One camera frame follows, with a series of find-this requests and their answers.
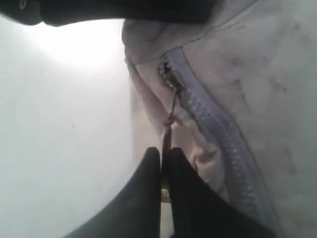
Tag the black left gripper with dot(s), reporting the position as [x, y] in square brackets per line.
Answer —
[64, 12]

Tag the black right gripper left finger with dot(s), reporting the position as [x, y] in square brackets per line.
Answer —
[135, 211]

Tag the white canvas duffel bag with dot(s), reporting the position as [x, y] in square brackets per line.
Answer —
[245, 86]

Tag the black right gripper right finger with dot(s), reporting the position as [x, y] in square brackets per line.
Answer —
[198, 212]

